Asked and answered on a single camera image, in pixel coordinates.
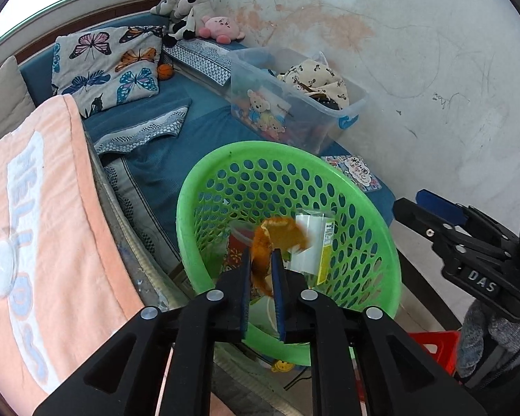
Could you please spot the butterfly print pillow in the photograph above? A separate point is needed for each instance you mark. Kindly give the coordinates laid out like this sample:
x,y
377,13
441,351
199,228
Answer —
x,y
108,65

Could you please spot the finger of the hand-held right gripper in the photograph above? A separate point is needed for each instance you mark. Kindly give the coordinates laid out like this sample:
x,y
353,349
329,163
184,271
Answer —
x,y
442,206
420,219

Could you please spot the cow plush toy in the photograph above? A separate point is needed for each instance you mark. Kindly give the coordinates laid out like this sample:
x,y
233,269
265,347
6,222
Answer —
x,y
190,8

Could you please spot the clear bottle with yellow label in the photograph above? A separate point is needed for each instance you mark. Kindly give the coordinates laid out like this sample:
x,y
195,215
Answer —
x,y
307,247

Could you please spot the clear plastic storage box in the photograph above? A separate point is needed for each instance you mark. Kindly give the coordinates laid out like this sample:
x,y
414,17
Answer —
x,y
320,117

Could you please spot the bear print packet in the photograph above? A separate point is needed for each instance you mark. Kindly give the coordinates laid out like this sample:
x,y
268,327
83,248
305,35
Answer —
x,y
264,112

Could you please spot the blue bed sheet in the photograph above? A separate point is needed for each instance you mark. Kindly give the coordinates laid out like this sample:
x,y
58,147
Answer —
x,y
199,138

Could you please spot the small yellow toy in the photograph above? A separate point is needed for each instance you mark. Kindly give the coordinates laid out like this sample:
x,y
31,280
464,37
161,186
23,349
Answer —
x,y
282,365

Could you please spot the grey patterned cloth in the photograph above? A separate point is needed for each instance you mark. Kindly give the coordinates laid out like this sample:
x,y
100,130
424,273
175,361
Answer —
x,y
203,58

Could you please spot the beige pillow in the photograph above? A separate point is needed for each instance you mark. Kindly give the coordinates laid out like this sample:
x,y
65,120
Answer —
x,y
4,99

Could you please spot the patterned mattress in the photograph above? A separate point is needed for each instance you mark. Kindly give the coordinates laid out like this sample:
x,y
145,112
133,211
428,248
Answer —
x,y
130,199

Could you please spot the red plastic stool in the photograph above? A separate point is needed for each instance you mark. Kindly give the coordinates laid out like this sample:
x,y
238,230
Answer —
x,y
433,351

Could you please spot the person's right hand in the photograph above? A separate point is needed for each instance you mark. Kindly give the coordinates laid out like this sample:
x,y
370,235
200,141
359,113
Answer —
x,y
474,338

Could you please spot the cream printed cloth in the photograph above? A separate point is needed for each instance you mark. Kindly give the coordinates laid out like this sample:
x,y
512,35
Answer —
x,y
320,78

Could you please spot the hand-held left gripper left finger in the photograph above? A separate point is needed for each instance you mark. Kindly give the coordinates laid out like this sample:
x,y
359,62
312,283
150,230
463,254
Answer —
x,y
236,286

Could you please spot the grey patterned pillowcase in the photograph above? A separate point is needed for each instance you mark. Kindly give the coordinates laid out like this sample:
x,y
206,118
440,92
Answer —
x,y
147,128

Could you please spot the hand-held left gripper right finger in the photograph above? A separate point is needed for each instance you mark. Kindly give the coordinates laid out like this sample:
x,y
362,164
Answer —
x,y
286,303

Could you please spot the pink plush toy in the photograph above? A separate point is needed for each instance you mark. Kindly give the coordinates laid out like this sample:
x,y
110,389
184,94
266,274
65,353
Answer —
x,y
221,28

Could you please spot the small orange ball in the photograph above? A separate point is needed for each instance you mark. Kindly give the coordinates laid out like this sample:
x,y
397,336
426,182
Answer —
x,y
165,72

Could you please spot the colourful cartoon card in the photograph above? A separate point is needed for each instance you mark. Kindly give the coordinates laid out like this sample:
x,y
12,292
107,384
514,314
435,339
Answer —
x,y
355,172

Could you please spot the green plastic basket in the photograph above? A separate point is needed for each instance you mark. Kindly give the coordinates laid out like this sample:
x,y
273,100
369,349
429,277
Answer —
x,y
364,260

